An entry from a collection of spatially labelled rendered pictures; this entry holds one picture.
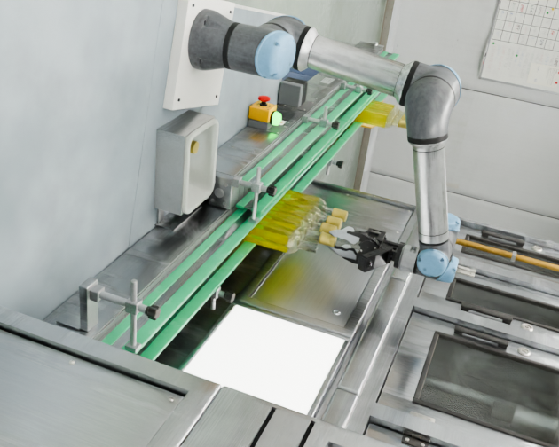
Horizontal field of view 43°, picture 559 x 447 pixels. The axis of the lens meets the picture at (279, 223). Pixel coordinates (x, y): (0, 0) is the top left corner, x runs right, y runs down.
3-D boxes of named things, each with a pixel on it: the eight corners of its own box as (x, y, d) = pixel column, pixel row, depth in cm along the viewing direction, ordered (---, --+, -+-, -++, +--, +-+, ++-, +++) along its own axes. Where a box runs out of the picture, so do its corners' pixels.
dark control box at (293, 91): (276, 103, 257) (298, 107, 255) (279, 82, 253) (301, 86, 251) (284, 97, 264) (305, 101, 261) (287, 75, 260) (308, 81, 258)
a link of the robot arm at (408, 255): (411, 278, 198) (416, 253, 194) (395, 273, 199) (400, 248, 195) (416, 265, 204) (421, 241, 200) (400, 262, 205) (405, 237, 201)
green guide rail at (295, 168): (235, 207, 204) (261, 214, 202) (235, 204, 204) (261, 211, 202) (381, 67, 351) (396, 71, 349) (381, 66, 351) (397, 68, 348)
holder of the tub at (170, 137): (153, 225, 188) (179, 233, 186) (156, 129, 175) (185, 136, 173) (184, 200, 203) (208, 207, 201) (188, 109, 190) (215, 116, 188)
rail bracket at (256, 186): (228, 216, 201) (269, 228, 198) (233, 162, 193) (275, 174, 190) (232, 212, 204) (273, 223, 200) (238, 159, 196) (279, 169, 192)
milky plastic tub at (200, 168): (155, 208, 186) (185, 217, 183) (157, 129, 175) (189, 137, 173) (186, 184, 200) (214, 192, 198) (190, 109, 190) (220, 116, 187)
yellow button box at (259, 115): (246, 125, 234) (267, 130, 232) (248, 104, 230) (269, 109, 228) (254, 119, 240) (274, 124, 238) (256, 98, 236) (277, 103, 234)
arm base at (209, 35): (192, 9, 170) (229, 17, 167) (217, 7, 184) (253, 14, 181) (185, 72, 176) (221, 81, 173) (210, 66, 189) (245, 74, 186)
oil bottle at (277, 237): (227, 236, 206) (295, 256, 200) (228, 219, 203) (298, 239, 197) (235, 228, 211) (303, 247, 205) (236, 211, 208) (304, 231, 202)
